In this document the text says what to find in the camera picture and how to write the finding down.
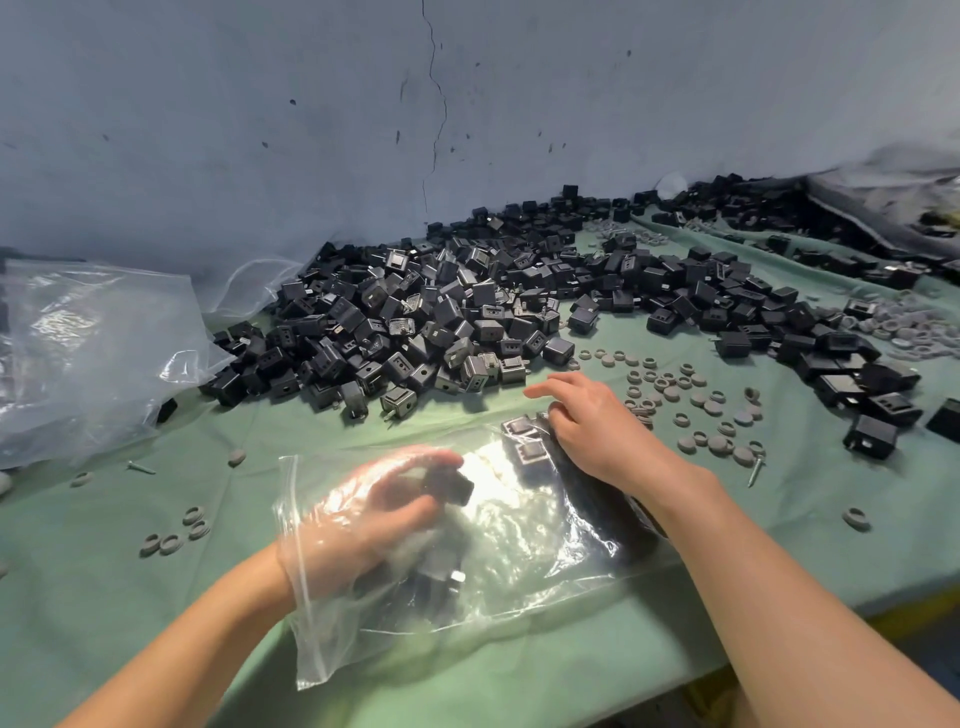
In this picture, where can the person's left hand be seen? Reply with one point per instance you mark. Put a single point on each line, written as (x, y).
(337, 532)

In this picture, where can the grey crumpled plastic sheet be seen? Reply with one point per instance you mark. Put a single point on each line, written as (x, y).
(900, 191)

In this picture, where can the person's right forearm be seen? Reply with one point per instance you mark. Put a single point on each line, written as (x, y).
(810, 622)

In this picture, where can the heap of black plug adapters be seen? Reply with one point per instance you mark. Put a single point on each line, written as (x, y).
(795, 217)

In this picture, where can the person's right hand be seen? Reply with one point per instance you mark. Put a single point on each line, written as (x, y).
(622, 442)

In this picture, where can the person's right thumb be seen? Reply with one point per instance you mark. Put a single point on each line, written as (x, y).
(562, 424)

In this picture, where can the large crumpled clear plastic bag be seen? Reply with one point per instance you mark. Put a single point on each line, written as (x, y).
(90, 352)

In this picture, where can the pile of black plug adapters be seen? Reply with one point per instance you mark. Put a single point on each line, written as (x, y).
(450, 315)

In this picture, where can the packed row of black adapters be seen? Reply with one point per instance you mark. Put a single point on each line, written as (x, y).
(600, 510)

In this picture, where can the pile of grey rubber rings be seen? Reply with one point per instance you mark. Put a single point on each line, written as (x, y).
(900, 326)
(630, 234)

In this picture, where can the person's left forearm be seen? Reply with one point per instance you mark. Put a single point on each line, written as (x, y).
(187, 645)

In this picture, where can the clear plastic zip bag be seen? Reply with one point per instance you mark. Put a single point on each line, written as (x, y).
(517, 547)

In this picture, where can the person's left thumb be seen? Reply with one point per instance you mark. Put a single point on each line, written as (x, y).
(412, 521)

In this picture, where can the blurred black plug adapter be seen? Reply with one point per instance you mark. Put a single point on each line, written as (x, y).
(439, 583)

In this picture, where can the black plug adapter grey face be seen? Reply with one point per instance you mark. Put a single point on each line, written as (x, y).
(532, 453)
(517, 430)

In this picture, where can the green table cloth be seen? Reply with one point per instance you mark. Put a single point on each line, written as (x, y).
(810, 525)

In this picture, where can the scatter of grey rubber rings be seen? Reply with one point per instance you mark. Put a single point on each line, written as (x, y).
(697, 405)

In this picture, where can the metal screw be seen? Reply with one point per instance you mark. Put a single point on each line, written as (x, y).
(141, 468)
(757, 471)

